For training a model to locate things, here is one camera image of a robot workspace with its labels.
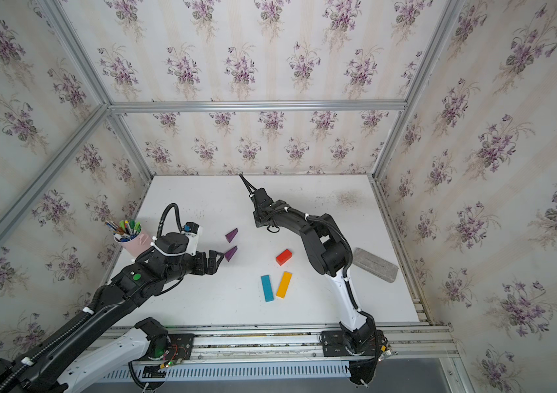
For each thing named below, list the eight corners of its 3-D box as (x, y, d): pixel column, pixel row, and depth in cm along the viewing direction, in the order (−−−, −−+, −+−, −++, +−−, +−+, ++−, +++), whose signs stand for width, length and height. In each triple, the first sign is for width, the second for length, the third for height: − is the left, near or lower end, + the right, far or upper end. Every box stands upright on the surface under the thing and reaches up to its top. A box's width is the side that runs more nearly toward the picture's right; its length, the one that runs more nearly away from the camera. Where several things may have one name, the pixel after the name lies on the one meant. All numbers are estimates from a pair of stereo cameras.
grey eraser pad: (348, 264, 93) (350, 259, 90) (353, 251, 97) (356, 246, 94) (390, 285, 88) (394, 281, 85) (394, 270, 92) (398, 266, 89)
